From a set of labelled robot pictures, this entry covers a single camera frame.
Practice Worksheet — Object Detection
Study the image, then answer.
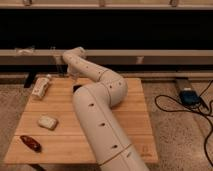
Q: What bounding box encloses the black rectangular eraser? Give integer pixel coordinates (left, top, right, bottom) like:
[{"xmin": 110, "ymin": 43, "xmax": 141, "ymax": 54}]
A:
[{"xmin": 73, "ymin": 84, "xmax": 82, "ymax": 93}]

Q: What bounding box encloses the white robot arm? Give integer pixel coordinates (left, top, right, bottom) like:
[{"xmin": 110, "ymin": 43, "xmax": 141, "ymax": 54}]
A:
[{"xmin": 63, "ymin": 47, "xmax": 149, "ymax": 171}]

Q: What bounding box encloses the black table leg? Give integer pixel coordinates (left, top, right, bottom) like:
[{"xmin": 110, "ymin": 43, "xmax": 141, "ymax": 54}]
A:
[{"xmin": 24, "ymin": 72, "xmax": 37, "ymax": 88}]

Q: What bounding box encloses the blue power box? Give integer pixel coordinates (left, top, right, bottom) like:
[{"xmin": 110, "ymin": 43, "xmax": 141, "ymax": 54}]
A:
[{"xmin": 179, "ymin": 89, "xmax": 200, "ymax": 106}]

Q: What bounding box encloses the crumpled clear plastic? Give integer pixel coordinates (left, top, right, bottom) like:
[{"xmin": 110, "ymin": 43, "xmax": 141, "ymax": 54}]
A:
[{"xmin": 15, "ymin": 46, "xmax": 35, "ymax": 56}]

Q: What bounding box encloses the dark red chili pepper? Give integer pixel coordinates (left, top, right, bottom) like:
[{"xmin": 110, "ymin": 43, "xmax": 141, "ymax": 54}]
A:
[{"xmin": 20, "ymin": 135, "xmax": 42, "ymax": 153}]

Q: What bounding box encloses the black cable on floor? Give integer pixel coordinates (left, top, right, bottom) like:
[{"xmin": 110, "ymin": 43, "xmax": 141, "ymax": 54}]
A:
[{"xmin": 154, "ymin": 79, "xmax": 213, "ymax": 168}]

